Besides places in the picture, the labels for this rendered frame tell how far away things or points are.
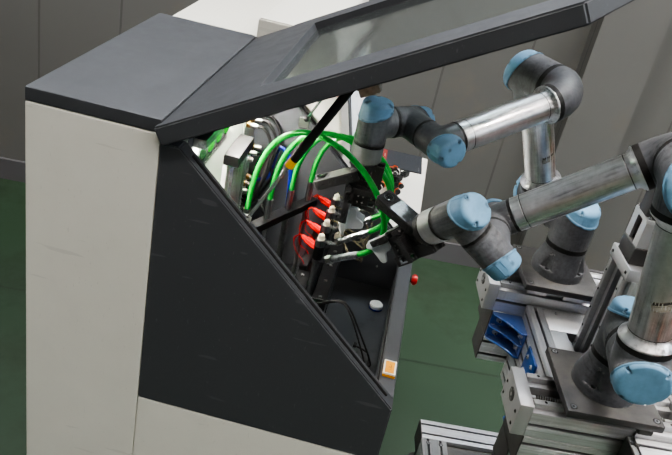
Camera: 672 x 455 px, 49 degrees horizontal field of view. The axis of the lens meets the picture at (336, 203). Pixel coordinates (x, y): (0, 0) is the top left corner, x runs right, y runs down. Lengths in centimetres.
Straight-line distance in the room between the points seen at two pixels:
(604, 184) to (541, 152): 56
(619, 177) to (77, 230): 112
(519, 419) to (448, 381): 159
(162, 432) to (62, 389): 26
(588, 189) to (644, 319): 27
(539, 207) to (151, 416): 102
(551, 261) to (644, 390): 66
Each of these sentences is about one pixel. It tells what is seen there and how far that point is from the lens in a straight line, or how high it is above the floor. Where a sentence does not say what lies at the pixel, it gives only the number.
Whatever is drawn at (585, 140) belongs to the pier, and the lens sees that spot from 388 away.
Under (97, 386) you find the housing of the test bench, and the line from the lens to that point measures 189.
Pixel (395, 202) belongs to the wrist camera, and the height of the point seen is 137.
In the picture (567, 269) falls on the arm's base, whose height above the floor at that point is 108.
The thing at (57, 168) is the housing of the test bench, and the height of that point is 134.
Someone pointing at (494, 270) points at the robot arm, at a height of 135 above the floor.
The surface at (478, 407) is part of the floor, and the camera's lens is 330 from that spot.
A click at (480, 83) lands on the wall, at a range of 380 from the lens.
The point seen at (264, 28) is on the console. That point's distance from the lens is 209.
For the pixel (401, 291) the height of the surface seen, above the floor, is 95.
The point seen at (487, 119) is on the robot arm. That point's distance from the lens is 173.
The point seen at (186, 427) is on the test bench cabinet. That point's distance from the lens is 187.
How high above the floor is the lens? 207
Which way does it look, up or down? 27 degrees down
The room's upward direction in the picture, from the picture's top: 12 degrees clockwise
